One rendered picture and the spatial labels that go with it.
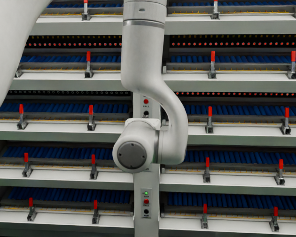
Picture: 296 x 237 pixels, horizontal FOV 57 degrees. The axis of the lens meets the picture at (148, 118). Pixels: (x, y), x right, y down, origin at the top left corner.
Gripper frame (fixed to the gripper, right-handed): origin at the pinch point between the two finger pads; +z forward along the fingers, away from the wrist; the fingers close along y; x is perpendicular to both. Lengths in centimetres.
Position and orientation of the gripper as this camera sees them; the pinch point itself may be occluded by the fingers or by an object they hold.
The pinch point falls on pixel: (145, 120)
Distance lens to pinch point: 86.5
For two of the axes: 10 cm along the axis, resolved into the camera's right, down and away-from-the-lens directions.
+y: 10.0, 0.2, -0.8
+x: 0.0, -9.8, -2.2
